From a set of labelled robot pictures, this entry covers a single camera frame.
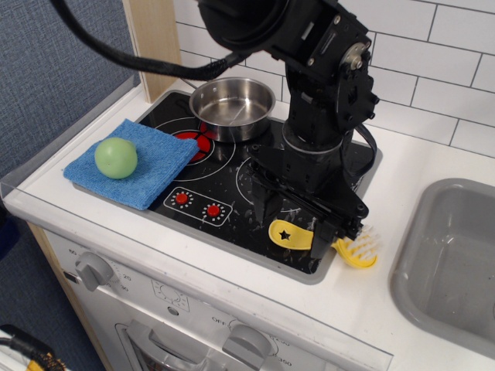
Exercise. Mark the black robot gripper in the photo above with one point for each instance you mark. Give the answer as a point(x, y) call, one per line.
point(319, 183)

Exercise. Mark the yellow dish brush white bristles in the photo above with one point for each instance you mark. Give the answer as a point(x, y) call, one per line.
point(359, 253)

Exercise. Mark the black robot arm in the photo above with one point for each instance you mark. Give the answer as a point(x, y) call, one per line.
point(326, 54)

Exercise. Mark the black toy stove top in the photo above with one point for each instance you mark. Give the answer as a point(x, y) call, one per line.
point(210, 199)

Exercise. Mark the small steel pot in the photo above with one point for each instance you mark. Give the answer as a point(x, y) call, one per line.
point(232, 109)

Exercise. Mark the grey right oven knob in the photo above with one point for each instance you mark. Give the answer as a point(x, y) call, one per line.
point(248, 346)

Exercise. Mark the grey oven knob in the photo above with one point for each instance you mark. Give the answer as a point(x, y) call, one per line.
point(93, 270)
point(248, 346)

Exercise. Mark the grey plastic sink basin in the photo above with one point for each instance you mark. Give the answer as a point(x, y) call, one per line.
point(443, 280)

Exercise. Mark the green ball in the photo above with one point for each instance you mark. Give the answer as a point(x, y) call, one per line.
point(116, 158)

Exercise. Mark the white toy oven door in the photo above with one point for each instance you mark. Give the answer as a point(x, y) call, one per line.
point(163, 347)

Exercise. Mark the grey left oven knob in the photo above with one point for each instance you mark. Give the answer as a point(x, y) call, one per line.
point(93, 270)

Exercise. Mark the yellow and black object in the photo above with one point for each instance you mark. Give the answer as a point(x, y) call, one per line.
point(22, 351)

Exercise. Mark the wooden vertical post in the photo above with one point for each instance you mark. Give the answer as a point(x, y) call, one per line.
point(152, 27)

